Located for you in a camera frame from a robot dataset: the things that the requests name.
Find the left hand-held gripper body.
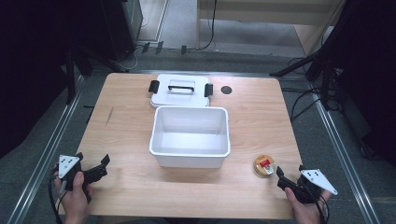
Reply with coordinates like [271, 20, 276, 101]
[57, 154, 108, 191]

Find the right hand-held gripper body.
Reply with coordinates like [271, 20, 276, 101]
[277, 168, 339, 204]

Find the round gold tin can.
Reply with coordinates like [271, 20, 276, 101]
[253, 154, 277, 178]

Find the person's right hand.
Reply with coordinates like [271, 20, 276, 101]
[284, 187, 332, 224]

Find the person's left hand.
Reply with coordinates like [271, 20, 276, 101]
[55, 171, 93, 224]

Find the black metal stand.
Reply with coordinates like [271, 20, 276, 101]
[269, 0, 353, 110]
[64, 45, 125, 105]

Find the white plastic storage box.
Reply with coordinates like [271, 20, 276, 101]
[148, 105, 232, 169]

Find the black computer tower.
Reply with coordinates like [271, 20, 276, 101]
[99, 0, 144, 62]

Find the light wooden desk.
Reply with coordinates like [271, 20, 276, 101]
[195, 0, 347, 56]

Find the metal floor rail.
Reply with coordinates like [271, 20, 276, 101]
[307, 81, 381, 224]
[6, 76, 86, 224]

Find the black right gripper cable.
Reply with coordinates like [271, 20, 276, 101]
[306, 183, 331, 224]

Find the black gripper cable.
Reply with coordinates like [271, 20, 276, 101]
[48, 167, 64, 224]
[306, 183, 331, 224]

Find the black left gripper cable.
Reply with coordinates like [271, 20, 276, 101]
[48, 167, 64, 224]

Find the black floor cable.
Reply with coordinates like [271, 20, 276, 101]
[280, 87, 326, 123]

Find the white lid with black handle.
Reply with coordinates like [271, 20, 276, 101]
[148, 73, 215, 109]

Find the white floor cable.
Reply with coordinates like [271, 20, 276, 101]
[114, 46, 139, 71]

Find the black hanging cable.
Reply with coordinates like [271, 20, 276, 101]
[199, 0, 219, 51]

